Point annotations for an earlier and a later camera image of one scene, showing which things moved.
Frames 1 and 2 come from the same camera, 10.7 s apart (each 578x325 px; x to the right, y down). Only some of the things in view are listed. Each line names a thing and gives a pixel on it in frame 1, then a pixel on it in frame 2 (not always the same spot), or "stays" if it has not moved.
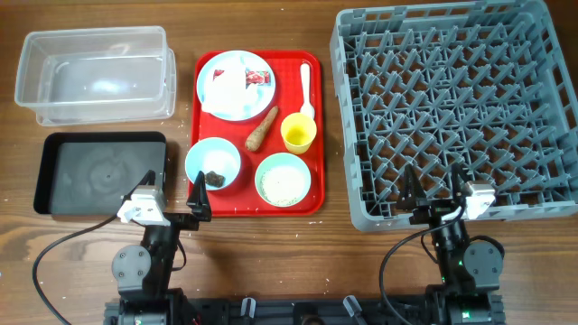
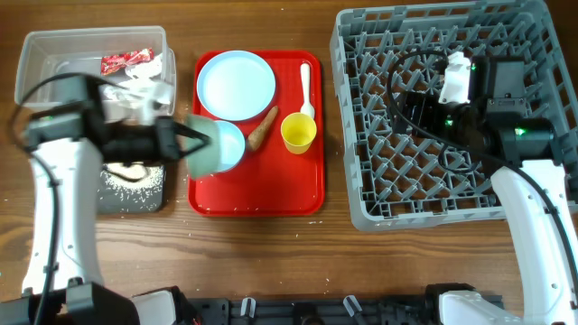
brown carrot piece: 259,131 stays
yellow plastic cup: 298,129 stays
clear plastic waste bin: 97,75 stays
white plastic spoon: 306,107 stays
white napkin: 228,93 to 146,96
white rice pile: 283,185 to 132,183
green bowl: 283,180 to 205,162
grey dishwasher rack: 489,86 stays
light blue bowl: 215,154 to 231,146
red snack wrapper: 258,78 to 116,63
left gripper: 196,200 to 160,139
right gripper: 431,208 to 425,105
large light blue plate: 236,85 stays
